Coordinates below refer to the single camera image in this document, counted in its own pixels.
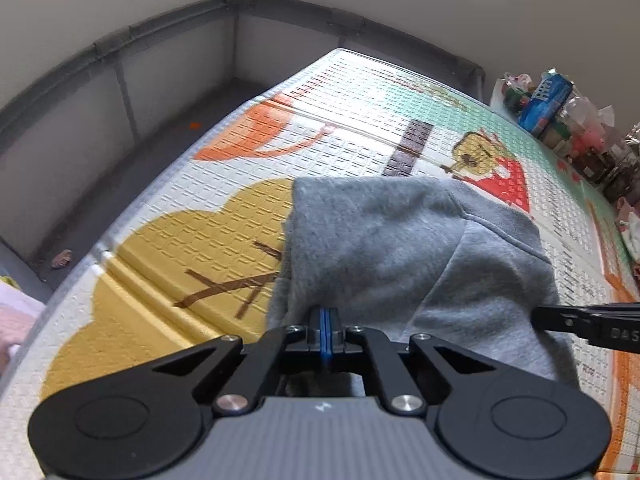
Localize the grey sweatshirt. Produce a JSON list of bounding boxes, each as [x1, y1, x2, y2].
[[265, 175, 581, 398]]

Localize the green white packet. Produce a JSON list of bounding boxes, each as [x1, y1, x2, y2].
[[502, 72, 533, 111]]

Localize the pink plastic bag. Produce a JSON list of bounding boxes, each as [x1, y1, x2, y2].
[[572, 110, 616, 156]]

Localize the small green-lid jar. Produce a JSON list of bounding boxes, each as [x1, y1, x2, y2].
[[542, 120, 571, 153]]

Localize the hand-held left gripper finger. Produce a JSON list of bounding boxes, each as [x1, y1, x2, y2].
[[326, 307, 498, 417], [151, 307, 327, 417]]

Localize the dark glass jar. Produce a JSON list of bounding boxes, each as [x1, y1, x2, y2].
[[580, 152, 608, 183]]

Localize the grey playpen fence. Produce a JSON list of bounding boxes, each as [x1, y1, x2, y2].
[[0, 0, 486, 281]]

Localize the printed foam play mat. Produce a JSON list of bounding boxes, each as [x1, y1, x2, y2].
[[0, 47, 640, 476]]

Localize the white crumpled garment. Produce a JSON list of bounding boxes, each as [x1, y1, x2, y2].
[[617, 207, 640, 263]]

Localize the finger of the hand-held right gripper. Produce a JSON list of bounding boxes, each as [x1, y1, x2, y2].
[[531, 303, 588, 343]]

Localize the pink blanket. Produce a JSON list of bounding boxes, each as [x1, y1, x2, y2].
[[0, 275, 48, 376]]

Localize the blue drink can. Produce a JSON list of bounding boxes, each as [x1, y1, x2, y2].
[[517, 71, 574, 137]]

